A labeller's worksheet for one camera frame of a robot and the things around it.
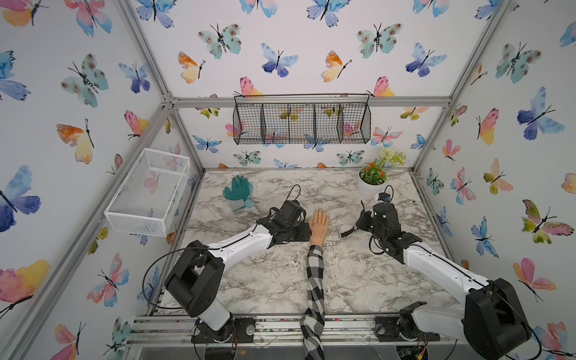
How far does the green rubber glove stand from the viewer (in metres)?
1.07

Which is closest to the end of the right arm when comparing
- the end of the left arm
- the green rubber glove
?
the end of the left arm

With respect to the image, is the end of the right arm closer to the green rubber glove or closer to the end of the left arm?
the end of the left arm
